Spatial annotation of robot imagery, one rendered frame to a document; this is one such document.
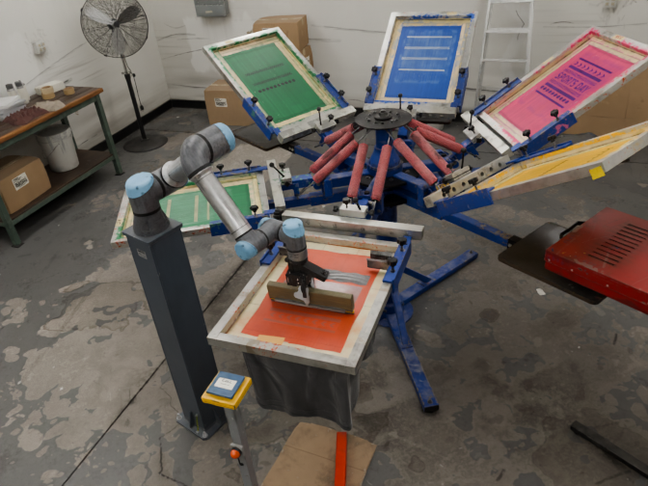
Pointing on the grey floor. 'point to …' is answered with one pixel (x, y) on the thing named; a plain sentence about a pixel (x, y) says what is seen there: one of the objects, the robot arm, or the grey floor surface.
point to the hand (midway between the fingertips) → (310, 299)
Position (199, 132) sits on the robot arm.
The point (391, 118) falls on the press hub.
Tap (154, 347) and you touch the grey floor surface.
